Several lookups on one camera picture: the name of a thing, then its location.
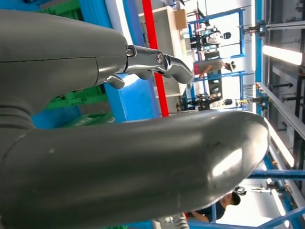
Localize blue steel column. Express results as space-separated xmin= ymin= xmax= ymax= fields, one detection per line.
xmin=255 ymin=0 xmax=264 ymax=115

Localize blue steel beams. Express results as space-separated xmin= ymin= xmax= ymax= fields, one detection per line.
xmin=188 ymin=169 xmax=305 ymax=229

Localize green plastic crate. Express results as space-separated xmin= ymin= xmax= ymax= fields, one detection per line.
xmin=41 ymin=0 xmax=81 ymax=20
xmin=45 ymin=85 xmax=109 ymax=110

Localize ceiling light strip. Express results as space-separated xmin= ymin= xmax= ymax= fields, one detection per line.
xmin=262 ymin=44 xmax=303 ymax=66
xmin=263 ymin=117 xmax=295 ymax=168

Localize white humanoid robot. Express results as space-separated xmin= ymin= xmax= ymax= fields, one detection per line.
xmin=176 ymin=93 xmax=239 ymax=112
xmin=191 ymin=25 xmax=232 ymax=53

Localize blue rack frame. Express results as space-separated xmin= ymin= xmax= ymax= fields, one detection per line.
xmin=188 ymin=8 xmax=246 ymax=111

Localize person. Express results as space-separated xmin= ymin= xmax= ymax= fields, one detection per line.
xmin=193 ymin=59 xmax=236 ymax=80
xmin=188 ymin=190 xmax=242 ymax=223

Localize white desk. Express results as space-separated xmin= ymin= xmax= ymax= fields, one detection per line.
xmin=138 ymin=6 xmax=194 ymax=99

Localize white plastic panel part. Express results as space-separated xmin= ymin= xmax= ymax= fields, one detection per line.
xmin=105 ymin=0 xmax=134 ymax=45

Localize small cardboard box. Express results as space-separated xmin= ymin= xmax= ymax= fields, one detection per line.
xmin=175 ymin=9 xmax=188 ymax=31

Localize red barrier tape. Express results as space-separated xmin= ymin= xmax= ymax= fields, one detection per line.
xmin=142 ymin=0 xmax=170 ymax=117

